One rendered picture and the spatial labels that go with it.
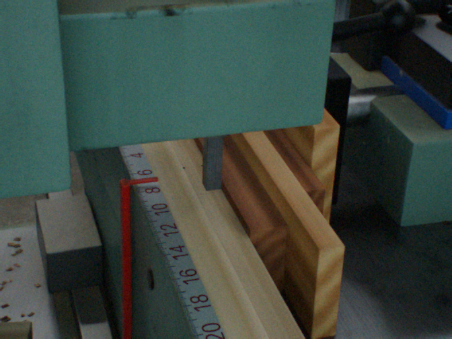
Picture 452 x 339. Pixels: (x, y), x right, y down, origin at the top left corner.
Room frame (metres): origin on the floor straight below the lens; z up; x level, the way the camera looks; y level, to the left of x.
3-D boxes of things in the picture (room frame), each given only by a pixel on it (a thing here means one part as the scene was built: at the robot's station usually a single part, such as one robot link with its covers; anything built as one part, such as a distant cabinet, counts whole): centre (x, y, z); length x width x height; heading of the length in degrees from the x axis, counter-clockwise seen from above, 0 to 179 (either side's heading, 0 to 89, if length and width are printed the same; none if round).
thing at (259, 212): (0.51, 0.01, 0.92); 0.23 x 0.02 x 0.04; 18
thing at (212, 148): (0.43, 0.01, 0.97); 0.01 x 0.01 x 0.05; 18
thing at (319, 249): (0.48, -0.02, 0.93); 0.24 x 0.01 x 0.06; 18
